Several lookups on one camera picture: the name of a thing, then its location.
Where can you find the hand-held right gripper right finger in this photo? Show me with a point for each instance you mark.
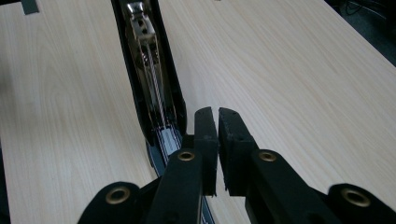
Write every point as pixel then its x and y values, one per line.
pixel 249 168

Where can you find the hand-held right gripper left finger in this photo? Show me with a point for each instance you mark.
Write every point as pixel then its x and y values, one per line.
pixel 186 180

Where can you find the grey tape piece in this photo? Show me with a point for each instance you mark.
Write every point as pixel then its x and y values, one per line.
pixel 29 6

